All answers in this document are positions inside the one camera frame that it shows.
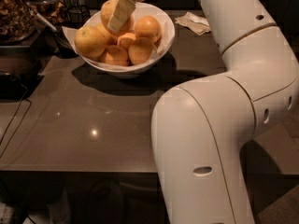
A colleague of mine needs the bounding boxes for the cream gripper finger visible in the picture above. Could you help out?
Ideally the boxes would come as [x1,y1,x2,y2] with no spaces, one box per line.
[107,0,135,33]

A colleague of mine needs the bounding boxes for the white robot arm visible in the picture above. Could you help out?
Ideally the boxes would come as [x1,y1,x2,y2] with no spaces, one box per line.
[151,0,299,224]

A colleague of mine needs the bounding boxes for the small lower orange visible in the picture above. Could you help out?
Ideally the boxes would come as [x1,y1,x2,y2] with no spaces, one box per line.
[117,33,136,50]

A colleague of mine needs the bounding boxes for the hidden back orange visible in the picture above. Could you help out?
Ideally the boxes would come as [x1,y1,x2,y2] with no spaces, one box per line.
[96,23,118,45]

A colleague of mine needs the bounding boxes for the white ceramic bowl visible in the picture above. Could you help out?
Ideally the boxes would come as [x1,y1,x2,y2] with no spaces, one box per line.
[82,3,175,78]

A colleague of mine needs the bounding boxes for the crumpled paper napkin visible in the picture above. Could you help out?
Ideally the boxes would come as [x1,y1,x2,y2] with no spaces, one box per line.
[175,12,210,35]

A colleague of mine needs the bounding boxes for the large glass nut jar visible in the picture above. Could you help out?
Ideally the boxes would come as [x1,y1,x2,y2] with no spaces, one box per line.
[0,0,36,45]

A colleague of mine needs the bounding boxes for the black appliance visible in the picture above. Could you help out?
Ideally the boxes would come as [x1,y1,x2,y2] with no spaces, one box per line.
[0,48,42,100]

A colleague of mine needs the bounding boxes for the black wire cup holder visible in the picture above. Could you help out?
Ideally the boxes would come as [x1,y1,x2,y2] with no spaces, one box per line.
[67,5,91,28]

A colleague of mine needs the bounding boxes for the black power cable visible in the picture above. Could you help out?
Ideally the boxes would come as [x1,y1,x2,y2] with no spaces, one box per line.
[0,75,34,159]

